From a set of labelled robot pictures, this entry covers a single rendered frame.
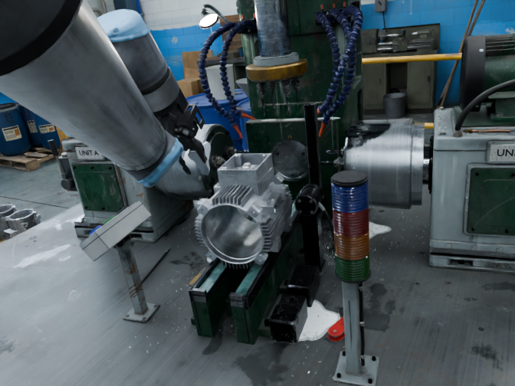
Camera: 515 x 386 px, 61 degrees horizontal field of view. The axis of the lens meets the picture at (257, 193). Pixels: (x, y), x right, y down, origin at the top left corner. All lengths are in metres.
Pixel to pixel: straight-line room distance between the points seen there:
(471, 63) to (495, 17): 5.13
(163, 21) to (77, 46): 7.96
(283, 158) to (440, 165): 0.53
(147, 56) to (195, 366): 0.64
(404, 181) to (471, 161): 0.16
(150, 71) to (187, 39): 7.19
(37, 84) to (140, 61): 0.48
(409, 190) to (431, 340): 0.37
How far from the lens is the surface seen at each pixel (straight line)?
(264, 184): 1.06
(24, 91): 0.32
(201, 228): 1.05
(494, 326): 1.11
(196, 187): 1.37
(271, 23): 1.28
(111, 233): 1.04
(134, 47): 0.77
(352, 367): 0.94
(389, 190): 1.19
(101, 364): 1.11
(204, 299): 1.01
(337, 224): 0.75
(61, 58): 0.29
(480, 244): 1.24
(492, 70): 1.18
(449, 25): 6.33
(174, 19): 8.10
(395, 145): 1.18
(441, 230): 1.23
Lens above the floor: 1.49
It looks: 23 degrees down
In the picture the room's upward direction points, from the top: 7 degrees counter-clockwise
